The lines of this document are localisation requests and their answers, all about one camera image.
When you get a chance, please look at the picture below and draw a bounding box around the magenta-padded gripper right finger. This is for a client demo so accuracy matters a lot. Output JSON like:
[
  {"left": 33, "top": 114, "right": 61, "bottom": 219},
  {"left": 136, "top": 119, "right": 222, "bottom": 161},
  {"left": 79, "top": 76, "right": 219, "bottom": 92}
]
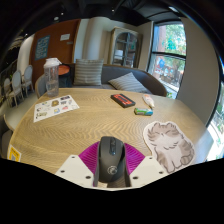
[{"left": 123, "top": 141, "right": 167, "bottom": 188}]

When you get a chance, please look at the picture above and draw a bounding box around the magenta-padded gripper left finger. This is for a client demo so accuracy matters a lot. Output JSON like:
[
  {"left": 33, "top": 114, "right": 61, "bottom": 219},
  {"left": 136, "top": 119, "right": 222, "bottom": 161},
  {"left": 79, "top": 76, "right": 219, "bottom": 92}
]
[{"left": 54, "top": 141, "right": 101, "bottom": 188}]

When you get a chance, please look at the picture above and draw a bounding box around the black computer mouse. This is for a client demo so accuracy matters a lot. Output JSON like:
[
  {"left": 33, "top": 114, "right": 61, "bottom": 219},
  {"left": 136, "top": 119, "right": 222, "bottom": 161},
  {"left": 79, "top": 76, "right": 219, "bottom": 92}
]
[{"left": 96, "top": 135, "right": 127, "bottom": 184}]

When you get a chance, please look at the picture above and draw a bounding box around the cat-shaped mouse pad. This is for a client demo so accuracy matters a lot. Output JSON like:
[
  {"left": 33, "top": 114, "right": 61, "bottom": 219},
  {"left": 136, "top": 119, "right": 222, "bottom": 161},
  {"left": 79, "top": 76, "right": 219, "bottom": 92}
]
[{"left": 143, "top": 121, "right": 196, "bottom": 175}]

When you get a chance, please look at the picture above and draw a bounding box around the white sticker sheet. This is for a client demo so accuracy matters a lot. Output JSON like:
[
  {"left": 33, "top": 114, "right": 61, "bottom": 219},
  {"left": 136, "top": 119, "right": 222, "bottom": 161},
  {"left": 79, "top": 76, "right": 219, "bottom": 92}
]
[{"left": 33, "top": 94, "right": 81, "bottom": 123}]

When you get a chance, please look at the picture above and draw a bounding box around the black and red box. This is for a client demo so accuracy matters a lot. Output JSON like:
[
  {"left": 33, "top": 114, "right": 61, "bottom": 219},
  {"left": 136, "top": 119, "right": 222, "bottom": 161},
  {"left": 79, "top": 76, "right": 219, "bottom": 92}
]
[{"left": 110, "top": 93, "right": 137, "bottom": 109}]

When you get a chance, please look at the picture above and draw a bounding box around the yellow and white card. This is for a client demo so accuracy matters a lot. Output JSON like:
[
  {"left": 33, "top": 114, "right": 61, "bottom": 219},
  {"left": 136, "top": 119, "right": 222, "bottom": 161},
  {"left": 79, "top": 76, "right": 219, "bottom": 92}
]
[{"left": 7, "top": 144, "right": 22, "bottom": 163}]

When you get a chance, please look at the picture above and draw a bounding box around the striped light grey cushion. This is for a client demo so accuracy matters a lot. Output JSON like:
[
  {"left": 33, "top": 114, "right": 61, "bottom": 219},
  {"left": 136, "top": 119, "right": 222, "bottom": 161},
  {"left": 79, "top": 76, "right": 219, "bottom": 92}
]
[{"left": 107, "top": 72, "right": 150, "bottom": 94}]

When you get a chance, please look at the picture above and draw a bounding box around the grey curved sofa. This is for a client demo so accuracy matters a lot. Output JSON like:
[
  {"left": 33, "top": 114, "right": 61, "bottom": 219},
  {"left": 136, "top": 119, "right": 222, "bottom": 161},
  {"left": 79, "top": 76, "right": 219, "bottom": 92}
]
[{"left": 34, "top": 63, "right": 168, "bottom": 99}]

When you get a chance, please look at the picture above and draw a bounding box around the clear plastic shaker bottle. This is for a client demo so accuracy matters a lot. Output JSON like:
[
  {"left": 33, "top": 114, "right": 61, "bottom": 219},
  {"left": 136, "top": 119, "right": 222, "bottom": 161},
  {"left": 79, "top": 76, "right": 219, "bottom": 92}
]
[{"left": 43, "top": 57, "right": 63, "bottom": 98}]

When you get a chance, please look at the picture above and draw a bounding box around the round orange side table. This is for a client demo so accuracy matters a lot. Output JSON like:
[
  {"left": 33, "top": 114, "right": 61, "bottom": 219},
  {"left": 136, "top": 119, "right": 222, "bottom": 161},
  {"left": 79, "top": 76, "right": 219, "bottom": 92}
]
[{"left": 58, "top": 64, "right": 71, "bottom": 76}]

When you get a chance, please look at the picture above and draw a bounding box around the group of white chairs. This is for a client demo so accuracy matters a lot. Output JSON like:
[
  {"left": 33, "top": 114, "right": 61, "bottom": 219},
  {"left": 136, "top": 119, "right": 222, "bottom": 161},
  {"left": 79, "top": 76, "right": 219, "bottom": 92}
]
[{"left": 1, "top": 64, "right": 35, "bottom": 108}]

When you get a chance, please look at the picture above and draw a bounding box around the wooden glass-door cabinet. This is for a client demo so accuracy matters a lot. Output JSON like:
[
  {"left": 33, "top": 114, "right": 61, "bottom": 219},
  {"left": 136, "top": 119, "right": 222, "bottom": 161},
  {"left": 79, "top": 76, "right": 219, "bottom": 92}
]
[{"left": 107, "top": 26, "right": 142, "bottom": 69}]

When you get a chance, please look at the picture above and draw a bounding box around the blue wall poster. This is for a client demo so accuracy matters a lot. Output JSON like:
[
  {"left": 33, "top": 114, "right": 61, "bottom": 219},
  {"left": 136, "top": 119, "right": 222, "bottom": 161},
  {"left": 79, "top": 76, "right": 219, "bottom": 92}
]
[{"left": 34, "top": 35, "right": 51, "bottom": 62}]

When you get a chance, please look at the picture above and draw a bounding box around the white wall sign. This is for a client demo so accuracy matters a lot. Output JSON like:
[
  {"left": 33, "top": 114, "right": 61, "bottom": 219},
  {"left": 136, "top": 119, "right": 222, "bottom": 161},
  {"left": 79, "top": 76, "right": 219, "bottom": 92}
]
[{"left": 59, "top": 33, "right": 71, "bottom": 42}]

